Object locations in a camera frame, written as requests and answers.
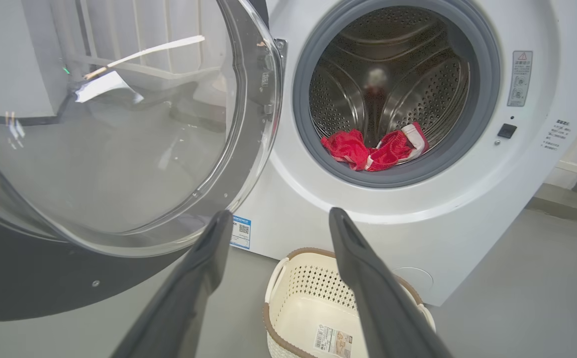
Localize blue energy label sticker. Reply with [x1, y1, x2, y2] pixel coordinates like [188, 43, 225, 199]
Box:
[230, 215, 252, 250]

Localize small printed text sticker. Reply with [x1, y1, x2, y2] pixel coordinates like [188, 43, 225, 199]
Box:
[541, 119, 572, 151]

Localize round drain filter cover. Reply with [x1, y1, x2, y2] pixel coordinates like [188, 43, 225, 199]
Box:
[393, 268, 434, 295]

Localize printed product label with barcode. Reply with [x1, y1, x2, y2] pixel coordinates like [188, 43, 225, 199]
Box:
[313, 326, 353, 358]

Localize white front-load washing machine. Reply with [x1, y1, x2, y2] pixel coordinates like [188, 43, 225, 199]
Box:
[229, 0, 577, 306]

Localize red garment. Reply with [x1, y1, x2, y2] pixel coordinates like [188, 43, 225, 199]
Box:
[321, 122, 429, 172]

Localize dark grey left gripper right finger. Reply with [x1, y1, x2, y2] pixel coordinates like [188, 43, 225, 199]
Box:
[329, 207, 453, 358]

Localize grey warning sticker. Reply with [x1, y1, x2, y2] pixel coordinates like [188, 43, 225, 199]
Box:
[507, 51, 533, 107]

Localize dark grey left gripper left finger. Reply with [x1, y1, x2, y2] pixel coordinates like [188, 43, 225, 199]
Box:
[112, 210, 233, 358]

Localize cream basket with brown rim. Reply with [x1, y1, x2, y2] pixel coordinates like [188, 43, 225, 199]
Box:
[264, 248, 437, 358]

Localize black-rimmed glass washer door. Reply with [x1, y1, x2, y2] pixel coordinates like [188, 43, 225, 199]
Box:
[0, 0, 288, 324]

